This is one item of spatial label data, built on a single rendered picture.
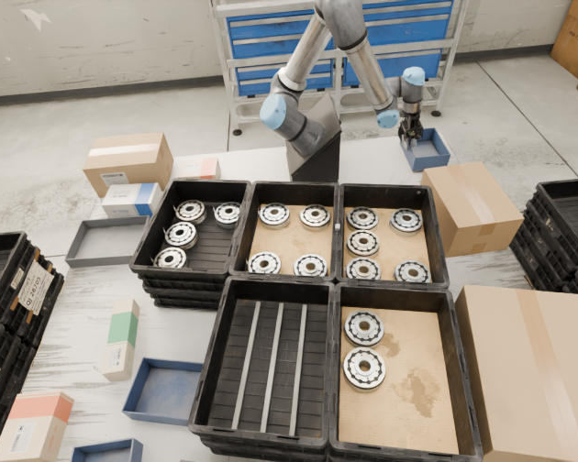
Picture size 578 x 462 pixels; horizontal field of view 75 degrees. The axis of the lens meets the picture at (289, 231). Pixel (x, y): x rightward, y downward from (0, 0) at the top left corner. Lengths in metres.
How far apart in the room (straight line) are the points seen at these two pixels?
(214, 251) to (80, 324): 0.50
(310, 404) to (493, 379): 0.42
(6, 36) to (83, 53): 0.60
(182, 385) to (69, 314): 0.50
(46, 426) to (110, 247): 0.66
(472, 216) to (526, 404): 0.60
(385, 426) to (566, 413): 0.38
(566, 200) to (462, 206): 0.86
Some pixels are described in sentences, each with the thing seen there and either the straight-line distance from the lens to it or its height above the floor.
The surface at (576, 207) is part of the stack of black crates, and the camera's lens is 2.17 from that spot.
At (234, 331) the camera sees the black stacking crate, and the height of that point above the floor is 0.83.
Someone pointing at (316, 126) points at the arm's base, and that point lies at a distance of 1.50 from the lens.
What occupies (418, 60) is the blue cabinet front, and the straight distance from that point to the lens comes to 3.22.
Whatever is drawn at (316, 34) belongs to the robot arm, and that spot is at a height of 1.29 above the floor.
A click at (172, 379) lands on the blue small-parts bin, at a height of 0.70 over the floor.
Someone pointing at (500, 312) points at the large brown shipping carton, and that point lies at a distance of 1.12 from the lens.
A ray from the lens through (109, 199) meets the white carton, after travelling 1.68.
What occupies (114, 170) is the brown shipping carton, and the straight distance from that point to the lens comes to 1.73.
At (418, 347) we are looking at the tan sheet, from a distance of 1.09.
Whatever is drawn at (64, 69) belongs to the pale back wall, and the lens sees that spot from 4.35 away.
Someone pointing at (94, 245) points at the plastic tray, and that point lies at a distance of 1.65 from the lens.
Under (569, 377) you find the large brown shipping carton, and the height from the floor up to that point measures 0.90.
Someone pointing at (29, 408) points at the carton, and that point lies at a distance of 1.30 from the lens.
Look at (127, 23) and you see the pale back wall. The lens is 3.97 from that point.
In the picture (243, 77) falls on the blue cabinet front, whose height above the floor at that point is 0.46.
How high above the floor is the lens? 1.79
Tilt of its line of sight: 48 degrees down
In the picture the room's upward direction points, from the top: 5 degrees counter-clockwise
